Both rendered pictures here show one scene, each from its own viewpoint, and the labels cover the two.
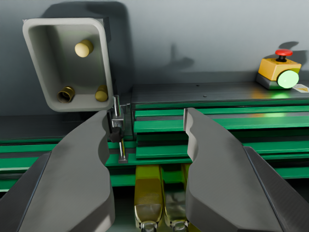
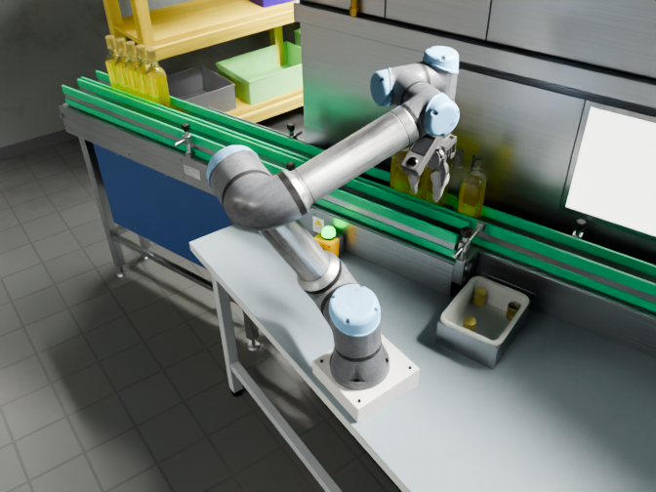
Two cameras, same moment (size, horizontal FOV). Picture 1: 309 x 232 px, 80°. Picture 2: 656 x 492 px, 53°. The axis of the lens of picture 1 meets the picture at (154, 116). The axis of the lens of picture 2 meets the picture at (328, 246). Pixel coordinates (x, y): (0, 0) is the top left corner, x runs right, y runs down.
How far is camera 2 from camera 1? 151 cm
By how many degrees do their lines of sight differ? 29
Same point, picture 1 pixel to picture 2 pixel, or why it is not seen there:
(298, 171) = not seen: hidden behind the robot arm
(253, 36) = not seen: hidden behind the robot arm
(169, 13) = (386, 320)
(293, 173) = not seen: hidden behind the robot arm
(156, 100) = (433, 260)
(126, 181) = (492, 212)
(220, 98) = (385, 240)
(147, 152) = (460, 223)
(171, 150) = (441, 217)
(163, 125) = (435, 230)
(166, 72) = (414, 291)
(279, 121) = (359, 201)
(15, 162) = (569, 259)
